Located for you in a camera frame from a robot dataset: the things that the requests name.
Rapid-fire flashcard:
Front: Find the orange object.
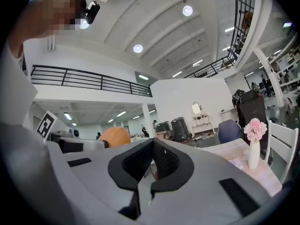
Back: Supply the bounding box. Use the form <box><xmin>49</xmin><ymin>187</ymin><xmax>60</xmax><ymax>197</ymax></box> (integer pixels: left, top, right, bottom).
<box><xmin>98</xmin><ymin>127</ymin><xmax>131</xmax><ymax>149</ymax></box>

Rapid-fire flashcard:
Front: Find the floral pastel tablecloth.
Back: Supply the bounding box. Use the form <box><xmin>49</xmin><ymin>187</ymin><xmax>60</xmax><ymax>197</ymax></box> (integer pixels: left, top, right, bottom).
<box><xmin>201</xmin><ymin>138</ymin><xmax>283</xmax><ymax>197</ymax></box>

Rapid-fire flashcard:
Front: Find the black round bin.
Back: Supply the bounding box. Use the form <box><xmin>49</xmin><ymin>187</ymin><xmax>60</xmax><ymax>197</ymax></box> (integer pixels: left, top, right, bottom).
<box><xmin>171</xmin><ymin>117</ymin><xmax>192</xmax><ymax>142</ymax></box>

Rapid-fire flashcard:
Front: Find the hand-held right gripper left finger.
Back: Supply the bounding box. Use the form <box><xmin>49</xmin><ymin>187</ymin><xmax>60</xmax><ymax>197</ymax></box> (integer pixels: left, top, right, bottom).
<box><xmin>64</xmin><ymin>137</ymin><xmax>154</xmax><ymax>220</ymax></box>

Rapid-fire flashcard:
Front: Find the person's white shirt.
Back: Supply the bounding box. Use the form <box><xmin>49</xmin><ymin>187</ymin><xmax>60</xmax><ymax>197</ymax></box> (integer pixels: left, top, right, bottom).
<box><xmin>0</xmin><ymin>41</ymin><xmax>38</xmax><ymax>131</ymax></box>

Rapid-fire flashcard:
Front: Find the white vanity table with mirror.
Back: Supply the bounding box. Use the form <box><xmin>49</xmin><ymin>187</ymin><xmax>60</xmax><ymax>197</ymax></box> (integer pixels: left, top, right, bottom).
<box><xmin>190</xmin><ymin>100</ymin><xmax>215</xmax><ymax>136</ymax></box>

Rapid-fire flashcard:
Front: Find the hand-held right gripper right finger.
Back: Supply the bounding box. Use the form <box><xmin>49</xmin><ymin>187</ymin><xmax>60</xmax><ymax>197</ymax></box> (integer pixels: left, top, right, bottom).
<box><xmin>140</xmin><ymin>137</ymin><xmax>277</xmax><ymax>224</ymax></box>

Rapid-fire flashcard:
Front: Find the person's head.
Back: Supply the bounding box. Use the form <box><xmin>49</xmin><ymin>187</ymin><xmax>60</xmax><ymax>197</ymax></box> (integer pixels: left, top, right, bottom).
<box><xmin>9</xmin><ymin>0</ymin><xmax>88</xmax><ymax>59</ymax></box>

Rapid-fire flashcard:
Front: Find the black head-worn camera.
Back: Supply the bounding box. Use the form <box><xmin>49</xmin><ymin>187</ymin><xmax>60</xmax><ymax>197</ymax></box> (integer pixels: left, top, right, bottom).
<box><xmin>84</xmin><ymin>0</ymin><xmax>101</xmax><ymax>25</ymax></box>

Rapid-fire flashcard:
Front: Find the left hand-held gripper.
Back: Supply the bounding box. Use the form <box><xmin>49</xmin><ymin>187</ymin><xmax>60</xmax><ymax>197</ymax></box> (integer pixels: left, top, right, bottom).
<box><xmin>36</xmin><ymin>110</ymin><xmax>110</xmax><ymax>154</ymax></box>

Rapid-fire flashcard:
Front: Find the curved black balcony railing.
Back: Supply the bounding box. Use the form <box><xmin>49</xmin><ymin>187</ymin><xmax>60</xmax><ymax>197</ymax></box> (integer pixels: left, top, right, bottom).
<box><xmin>184</xmin><ymin>0</ymin><xmax>256</xmax><ymax>79</ymax></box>

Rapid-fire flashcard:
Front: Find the white shelf rack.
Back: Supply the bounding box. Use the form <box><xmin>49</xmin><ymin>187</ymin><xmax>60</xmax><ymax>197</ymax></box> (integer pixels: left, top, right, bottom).
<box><xmin>276</xmin><ymin>52</ymin><xmax>300</xmax><ymax>96</ymax></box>

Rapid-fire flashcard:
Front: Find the white wooden chair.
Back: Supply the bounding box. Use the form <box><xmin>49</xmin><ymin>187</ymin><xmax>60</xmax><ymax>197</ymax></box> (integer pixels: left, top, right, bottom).
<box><xmin>264</xmin><ymin>120</ymin><xmax>300</xmax><ymax>184</ymax></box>

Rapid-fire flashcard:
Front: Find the long black balcony railing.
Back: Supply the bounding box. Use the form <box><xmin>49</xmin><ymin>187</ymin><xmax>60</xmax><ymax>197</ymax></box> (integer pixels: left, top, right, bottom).
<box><xmin>30</xmin><ymin>64</ymin><xmax>153</xmax><ymax>98</ymax></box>

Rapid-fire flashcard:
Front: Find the black mesh office chair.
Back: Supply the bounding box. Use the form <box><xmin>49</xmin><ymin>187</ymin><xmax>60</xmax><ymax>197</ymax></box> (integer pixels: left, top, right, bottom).
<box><xmin>236</xmin><ymin>90</ymin><xmax>269</xmax><ymax>150</ymax></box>

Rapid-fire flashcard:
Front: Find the white ribbed vase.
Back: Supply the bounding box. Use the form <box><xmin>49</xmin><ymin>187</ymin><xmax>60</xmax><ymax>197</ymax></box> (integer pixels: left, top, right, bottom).
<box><xmin>247</xmin><ymin>139</ymin><xmax>261</xmax><ymax>170</ymax></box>

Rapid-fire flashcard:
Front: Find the blue office chair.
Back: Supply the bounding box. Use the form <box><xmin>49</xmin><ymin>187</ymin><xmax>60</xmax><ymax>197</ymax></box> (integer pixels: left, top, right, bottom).
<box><xmin>217</xmin><ymin>120</ymin><xmax>242</xmax><ymax>145</ymax></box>

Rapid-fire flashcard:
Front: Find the pink flower bunch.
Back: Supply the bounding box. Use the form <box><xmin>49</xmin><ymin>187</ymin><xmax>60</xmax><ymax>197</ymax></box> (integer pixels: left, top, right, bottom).
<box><xmin>243</xmin><ymin>118</ymin><xmax>268</xmax><ymax>143</ymax></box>

